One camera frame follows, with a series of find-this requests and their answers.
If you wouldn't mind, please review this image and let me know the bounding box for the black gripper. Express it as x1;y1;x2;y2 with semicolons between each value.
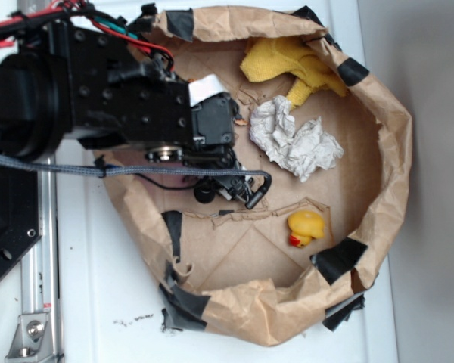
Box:
105;64;239;168

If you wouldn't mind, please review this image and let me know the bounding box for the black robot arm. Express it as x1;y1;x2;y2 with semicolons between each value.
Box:
0;21;238;169

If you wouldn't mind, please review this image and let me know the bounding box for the yellow cloth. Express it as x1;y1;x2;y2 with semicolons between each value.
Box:
240;36;348;110

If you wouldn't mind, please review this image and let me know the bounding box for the crumpled white paper ball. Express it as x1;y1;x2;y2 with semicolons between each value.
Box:
249;95;344;182

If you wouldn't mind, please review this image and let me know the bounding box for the yellow rubber duck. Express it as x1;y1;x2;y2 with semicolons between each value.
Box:
287;209;325;248

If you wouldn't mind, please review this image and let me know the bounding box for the brown paper bag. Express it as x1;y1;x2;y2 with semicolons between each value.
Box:
105;6;412;346

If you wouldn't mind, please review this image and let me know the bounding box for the grey braided cable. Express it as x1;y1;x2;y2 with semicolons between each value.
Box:
0;150;272;210

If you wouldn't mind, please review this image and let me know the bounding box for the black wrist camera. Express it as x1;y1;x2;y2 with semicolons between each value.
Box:
194;166;272;209

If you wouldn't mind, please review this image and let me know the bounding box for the red and black wire bundle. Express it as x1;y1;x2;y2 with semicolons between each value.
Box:
0;0;175;71

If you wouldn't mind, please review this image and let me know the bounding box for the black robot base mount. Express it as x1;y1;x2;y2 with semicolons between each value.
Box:
0;166;40;281

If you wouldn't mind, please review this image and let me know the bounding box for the aluminium extrusion rail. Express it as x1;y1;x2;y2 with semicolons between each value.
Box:
21;171;64;362

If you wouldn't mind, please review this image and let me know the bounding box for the metal corner bracket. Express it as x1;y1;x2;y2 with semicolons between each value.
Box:
4;312;53;362

